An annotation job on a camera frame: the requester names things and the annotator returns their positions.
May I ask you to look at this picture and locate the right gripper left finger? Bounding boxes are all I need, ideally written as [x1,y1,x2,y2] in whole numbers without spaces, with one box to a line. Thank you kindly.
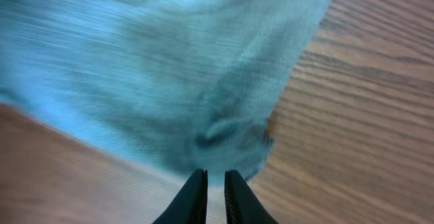
[153,169,208,224]

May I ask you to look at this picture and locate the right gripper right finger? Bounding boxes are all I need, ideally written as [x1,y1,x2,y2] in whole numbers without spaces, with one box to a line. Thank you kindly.
[224,170,277,224]

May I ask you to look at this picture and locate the light blue denim shorts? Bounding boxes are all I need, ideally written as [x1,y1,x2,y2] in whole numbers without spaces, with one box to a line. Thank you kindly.
[1,0,331,185]

